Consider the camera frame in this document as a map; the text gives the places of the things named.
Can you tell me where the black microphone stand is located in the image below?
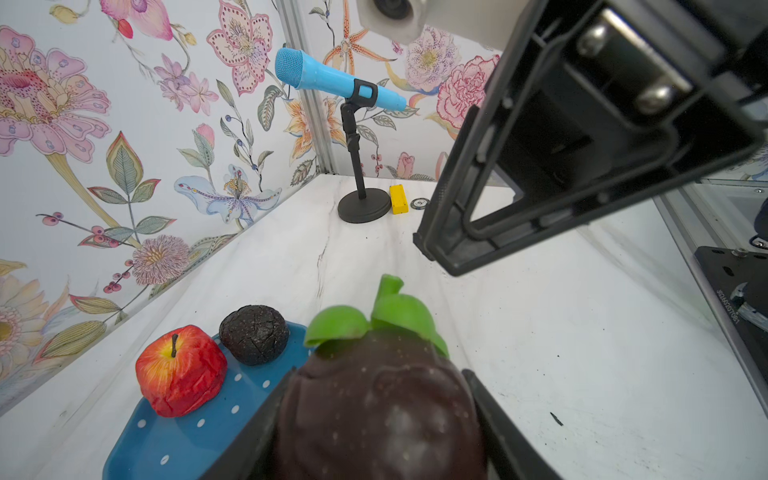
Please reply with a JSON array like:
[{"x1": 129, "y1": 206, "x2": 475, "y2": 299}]
[{"x1": 337, "y1": 78, "x2": 391, "y2": 224}]

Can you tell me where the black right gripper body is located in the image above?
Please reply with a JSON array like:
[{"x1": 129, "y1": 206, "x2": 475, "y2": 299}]
[{"x1": 479, "y1": 1, "x2": 767, "y2": 228}]

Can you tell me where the blue polka dot plate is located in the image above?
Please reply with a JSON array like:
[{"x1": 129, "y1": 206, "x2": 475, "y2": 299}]
[{"x1": 102, "y1": 322, "x2": 313, "y2": 479}]

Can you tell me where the yellow toy block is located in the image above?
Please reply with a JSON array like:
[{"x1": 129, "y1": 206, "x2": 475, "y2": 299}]
[{"x1": 389, "y1": 184, "x2": 409, "y2": 215}]

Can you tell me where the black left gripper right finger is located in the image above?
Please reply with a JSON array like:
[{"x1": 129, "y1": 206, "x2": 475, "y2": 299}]
[{"x1": 462, "y1": 369, "x2": 561, "y2": 480}]

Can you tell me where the blue toy microphone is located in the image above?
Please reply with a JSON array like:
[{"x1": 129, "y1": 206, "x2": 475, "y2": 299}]
[{"x1": 275, "y1": 48, "x2": 407, "y2": 112}]

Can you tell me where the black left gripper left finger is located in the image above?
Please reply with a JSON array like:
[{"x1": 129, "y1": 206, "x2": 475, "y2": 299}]
[{"x1": 201, "y1": 368, "x2": 297, "y2": 480}]

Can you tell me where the small round black disc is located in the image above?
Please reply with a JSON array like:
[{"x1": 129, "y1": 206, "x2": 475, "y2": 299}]
[{"x1": 410, "y1": 198, "x2": 430, "y2": 211}]

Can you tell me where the aluminium corner post right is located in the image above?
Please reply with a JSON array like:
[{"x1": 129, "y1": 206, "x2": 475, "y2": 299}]
[{"x1": 276, "y1": 0, "x2": 337, "y2": 174}]

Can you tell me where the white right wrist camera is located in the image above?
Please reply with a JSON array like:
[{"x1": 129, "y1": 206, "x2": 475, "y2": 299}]
[{"x1": 356, "y1": 0, "x2": 530, "y2": 50}]

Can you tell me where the dark brown toy avocado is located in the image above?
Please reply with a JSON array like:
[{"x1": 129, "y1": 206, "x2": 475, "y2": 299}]
[{"x1": 219, "y1": 305, "x2": 290, "y2": 366}]

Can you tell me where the red yellow toy apple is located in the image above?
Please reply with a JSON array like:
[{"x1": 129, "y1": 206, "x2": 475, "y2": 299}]
[{"x1": 135, "y1": 325, "x2": 227, "y2": 418}]

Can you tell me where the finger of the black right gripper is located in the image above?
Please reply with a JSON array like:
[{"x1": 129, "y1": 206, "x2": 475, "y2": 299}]
[{"x1": 414, "y1": 106, "x2": 678, "y2": 276}]

